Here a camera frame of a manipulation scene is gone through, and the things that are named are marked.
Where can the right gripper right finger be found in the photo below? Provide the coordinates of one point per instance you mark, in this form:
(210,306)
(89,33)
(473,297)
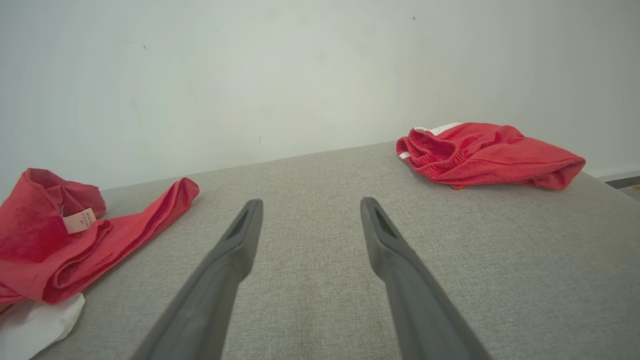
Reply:
(420,310)

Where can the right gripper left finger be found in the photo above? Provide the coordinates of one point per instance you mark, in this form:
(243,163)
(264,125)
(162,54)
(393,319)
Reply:
(210,300)

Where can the red Bulls 23 jersey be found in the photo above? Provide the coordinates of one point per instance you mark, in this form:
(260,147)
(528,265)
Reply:
(50,260)

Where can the red shorts with white stripes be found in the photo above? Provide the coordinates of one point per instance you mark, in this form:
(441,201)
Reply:
(500,155)

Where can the grey fabric sofa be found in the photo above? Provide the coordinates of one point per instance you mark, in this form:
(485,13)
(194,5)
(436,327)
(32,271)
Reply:
(310,250)

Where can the white wall baseboard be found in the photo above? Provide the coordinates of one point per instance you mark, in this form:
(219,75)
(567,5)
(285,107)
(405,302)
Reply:
(620,176)

